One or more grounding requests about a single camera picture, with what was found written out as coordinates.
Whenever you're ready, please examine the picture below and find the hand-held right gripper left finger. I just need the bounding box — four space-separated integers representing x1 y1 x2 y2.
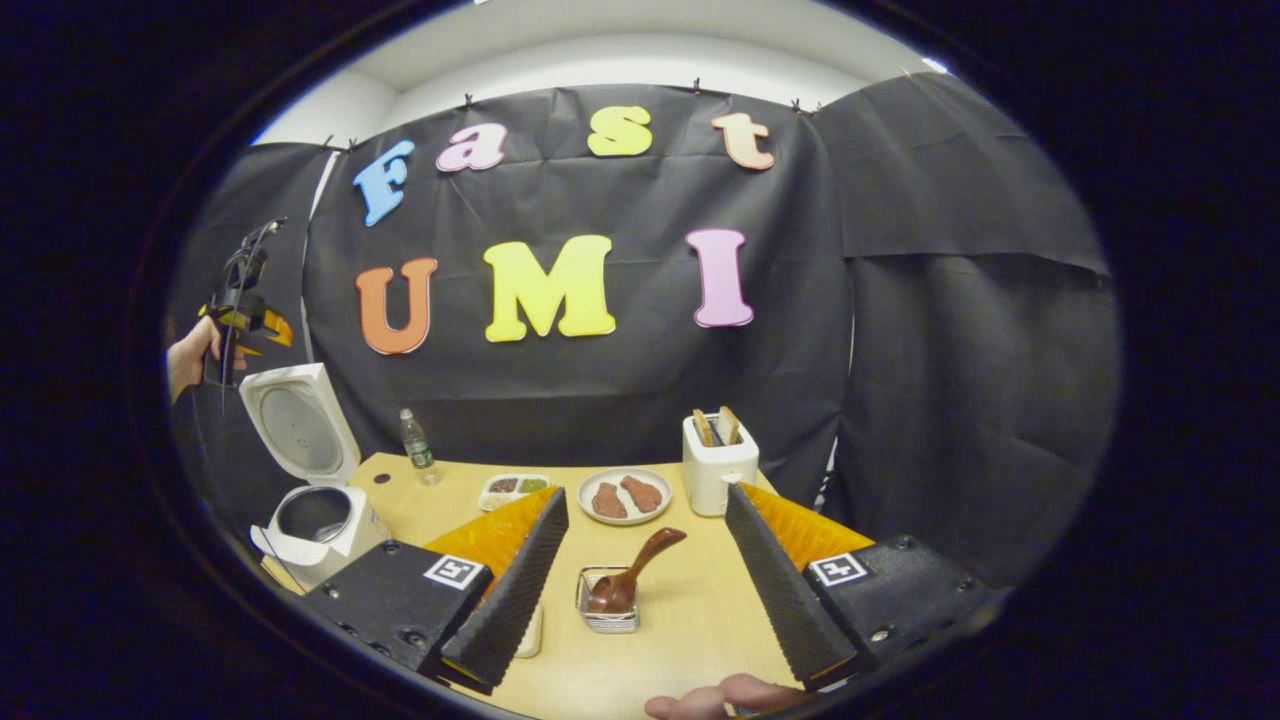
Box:
305 487 571 696

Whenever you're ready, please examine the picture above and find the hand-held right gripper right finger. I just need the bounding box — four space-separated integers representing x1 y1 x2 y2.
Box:
725 483 1011 693

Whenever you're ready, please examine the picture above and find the clear mesh chopstick holder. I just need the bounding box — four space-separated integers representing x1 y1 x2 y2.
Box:
576 565 641 634

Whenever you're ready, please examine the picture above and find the white rice cooker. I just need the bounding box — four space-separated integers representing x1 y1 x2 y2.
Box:
238 362 393 591

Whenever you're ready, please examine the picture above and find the brown wooden spoon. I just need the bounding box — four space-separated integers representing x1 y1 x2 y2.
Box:
587 527 688 614

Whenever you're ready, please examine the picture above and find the white divided grain tray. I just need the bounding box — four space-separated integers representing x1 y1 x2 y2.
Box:
478 473 551 513

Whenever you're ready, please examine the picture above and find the white toaster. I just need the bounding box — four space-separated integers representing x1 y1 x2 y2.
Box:
682 407 760 518

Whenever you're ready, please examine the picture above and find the white round plate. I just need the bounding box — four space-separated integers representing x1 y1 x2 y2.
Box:
578 467 673 526

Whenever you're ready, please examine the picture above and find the clear plastic water bottle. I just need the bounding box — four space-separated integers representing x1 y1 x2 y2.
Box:
400 407 441 486

